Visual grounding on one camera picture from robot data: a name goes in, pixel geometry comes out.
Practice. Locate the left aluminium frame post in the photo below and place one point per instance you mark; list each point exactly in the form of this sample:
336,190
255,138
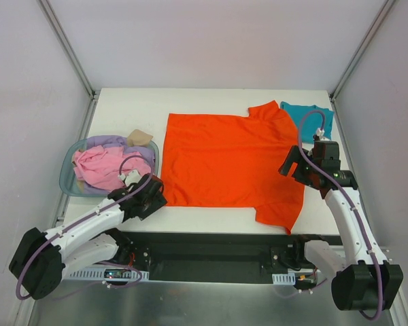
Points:
52,18

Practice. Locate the white cable duct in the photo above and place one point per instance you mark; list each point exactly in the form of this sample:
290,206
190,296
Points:
108,273
288,279

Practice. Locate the right white cable duct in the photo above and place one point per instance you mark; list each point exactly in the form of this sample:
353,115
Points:
288,279

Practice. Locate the orange t shirt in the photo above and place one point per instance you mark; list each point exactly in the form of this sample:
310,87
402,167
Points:
231,161

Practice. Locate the aluminium frame post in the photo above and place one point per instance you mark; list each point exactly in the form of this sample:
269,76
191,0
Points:
368,38
52,18

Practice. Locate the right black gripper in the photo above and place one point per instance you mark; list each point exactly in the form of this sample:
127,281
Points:
293,163

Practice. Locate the translucent blue basket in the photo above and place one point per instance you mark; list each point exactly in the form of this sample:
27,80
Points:
69,183

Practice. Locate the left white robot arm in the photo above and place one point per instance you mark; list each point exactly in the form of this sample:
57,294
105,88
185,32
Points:
43,259

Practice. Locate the beige t shirt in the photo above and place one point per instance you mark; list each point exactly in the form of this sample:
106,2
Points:
138,138

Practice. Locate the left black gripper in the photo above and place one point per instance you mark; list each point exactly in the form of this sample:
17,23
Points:
153,201

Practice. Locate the pink t shirt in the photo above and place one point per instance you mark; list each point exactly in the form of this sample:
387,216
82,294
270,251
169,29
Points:
100,166

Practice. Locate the left white cable duct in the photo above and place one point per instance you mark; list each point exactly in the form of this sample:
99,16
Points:
108,273

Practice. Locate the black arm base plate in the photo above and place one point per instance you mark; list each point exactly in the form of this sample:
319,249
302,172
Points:
216,258

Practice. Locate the lavender t shirt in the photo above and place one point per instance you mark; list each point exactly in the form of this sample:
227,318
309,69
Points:
107,141

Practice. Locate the right aluminium frame post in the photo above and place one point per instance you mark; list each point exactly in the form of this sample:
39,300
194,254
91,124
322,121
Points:
368,38

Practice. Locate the folded teal t shirt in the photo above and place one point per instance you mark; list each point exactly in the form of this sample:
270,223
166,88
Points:
313,121

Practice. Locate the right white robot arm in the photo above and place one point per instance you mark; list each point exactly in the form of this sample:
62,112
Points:
363,279

